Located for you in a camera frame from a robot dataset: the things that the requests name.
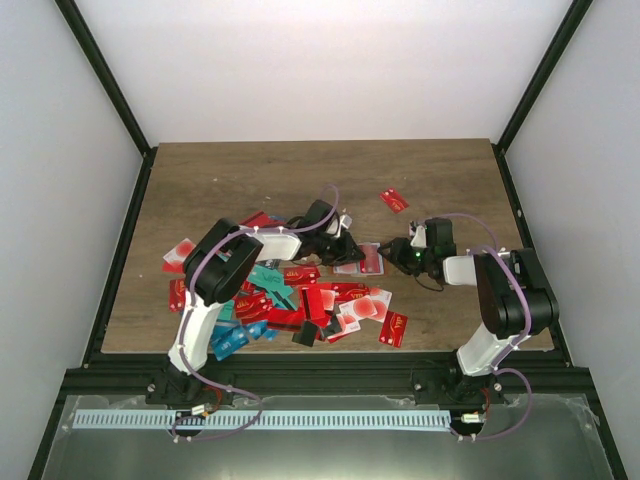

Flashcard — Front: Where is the light blue slotted strip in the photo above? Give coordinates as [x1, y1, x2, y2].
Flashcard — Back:
[72, 409, 451, 432]

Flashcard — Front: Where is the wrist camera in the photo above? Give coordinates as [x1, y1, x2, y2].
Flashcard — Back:
[409, 221, 427, 249]
[334, 214, 352, 237]

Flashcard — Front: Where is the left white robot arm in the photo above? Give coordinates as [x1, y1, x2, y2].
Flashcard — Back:
[168, 199, 364, 404]

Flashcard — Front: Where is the white red circle card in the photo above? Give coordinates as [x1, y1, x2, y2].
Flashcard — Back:
[351, 288, 392, 323]

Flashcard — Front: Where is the red gold card upper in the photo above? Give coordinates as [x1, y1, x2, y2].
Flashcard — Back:
[283, 265, 321, 286]

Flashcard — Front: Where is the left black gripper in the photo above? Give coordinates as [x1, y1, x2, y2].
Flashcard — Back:
[313, 231, 365, 266]

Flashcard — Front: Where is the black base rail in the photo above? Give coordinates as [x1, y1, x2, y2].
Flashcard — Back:
[59, 351, 597, 406]

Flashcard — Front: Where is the blue card front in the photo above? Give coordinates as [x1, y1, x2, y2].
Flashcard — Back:
[210, 321, 267, 361]

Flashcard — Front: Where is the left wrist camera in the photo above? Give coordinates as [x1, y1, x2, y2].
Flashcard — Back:
[334, 214, 352, 237]

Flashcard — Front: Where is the teal VIP card centre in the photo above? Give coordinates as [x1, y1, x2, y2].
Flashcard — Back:
[247, 265, 296, 310]

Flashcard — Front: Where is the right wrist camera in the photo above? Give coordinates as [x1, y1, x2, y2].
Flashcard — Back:
[409, 221, 427, 249]

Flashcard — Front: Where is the white red card left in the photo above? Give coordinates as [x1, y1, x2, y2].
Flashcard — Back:
[162, 238, 196, 274]

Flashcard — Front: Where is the lone red card far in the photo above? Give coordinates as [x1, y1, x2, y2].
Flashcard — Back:
[379, 188, 409, 214]

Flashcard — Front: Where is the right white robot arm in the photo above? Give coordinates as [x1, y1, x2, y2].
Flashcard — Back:
[378, 213, 559, 403]

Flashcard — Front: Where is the red gold VIP card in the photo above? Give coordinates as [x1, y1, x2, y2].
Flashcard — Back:
[234, 292, 273, 321]

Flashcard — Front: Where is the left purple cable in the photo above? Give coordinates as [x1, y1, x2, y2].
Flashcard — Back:
[172, 183, 342, 444]

